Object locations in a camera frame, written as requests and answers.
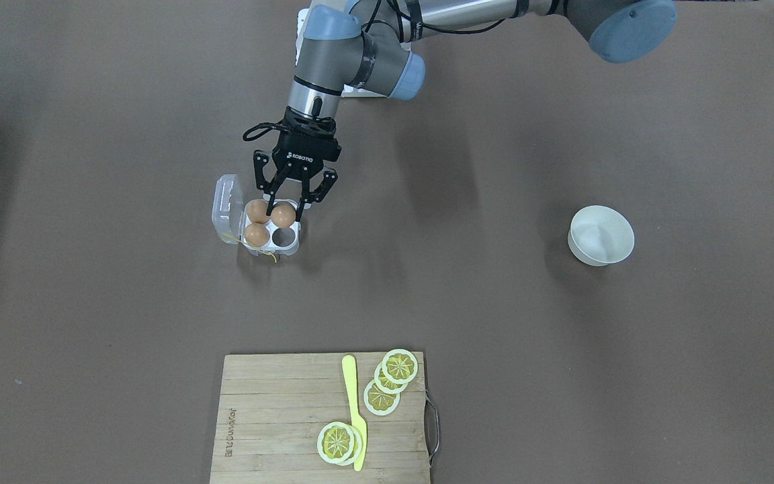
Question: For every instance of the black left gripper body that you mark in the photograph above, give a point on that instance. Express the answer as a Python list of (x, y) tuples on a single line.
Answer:
[(306, 153)]

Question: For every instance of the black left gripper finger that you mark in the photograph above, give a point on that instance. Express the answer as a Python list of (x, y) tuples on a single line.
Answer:
[(309, 196), (283, 169)]

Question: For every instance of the brown egg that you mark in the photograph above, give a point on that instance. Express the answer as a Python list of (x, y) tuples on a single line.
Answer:
[(283, 214)]

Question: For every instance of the clear plastic egg box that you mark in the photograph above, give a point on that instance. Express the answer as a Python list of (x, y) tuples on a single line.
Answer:
[(238, 221)]

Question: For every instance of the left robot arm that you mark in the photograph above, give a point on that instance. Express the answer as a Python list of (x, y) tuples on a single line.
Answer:
[(362, 46)]

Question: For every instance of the brown egg box rear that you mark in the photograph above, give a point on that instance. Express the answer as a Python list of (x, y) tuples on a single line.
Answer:
[(256, 211)]

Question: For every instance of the brown egg box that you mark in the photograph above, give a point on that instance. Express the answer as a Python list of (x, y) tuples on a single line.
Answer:
[(256, 211), (256, 235)]

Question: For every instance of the brown egg box front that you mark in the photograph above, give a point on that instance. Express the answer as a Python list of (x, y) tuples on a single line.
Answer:
[(256, 235)]

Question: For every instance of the yellow plastic knife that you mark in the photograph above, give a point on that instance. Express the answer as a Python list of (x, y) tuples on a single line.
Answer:
[(349, 373)]

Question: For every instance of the lemon slice middle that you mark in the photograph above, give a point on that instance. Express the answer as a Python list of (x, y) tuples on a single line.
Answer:
[(384, 384)]

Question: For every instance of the wooden cutting board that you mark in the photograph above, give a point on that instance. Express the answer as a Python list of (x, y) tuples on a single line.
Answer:
[(271, 409)]

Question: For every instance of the lemon slice by knife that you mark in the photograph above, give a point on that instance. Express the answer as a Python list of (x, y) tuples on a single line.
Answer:
[(334, 442)]

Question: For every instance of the lemon slice under knife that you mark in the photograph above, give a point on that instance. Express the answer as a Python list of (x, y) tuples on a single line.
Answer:
[(357, 447)]

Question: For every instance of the white ceramic bowl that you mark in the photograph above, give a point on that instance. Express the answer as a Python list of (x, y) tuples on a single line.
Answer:
[(599, 236)]

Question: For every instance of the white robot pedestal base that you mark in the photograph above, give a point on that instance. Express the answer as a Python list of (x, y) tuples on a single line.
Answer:
[(302, 21)]

